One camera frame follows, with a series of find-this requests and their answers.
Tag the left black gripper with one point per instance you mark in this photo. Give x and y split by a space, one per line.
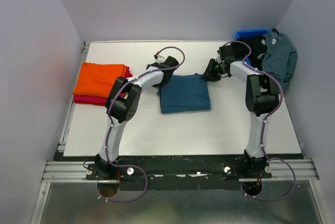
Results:
155 85

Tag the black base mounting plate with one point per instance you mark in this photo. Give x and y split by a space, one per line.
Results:
174 172

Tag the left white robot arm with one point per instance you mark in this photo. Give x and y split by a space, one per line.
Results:
122 104

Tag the orange t shirt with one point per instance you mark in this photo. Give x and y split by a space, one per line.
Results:
100 78

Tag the blue plastic bin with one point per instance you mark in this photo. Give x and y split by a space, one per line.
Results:
250 34

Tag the black t shirt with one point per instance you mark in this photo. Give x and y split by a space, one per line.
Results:
258 50

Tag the pink t shirt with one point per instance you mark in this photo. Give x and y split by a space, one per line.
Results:
89 99

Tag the teal blue t shirt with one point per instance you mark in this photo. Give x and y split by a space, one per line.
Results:
184 94

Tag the grey blue t shirt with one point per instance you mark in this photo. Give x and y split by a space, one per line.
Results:
280 58

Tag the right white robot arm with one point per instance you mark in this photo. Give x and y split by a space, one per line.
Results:
263 96

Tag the aluminium frame rail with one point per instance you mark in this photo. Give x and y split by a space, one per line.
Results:
59 169

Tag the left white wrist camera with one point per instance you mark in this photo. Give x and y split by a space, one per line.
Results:
159 59

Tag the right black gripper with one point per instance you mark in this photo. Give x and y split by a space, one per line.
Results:
208 72

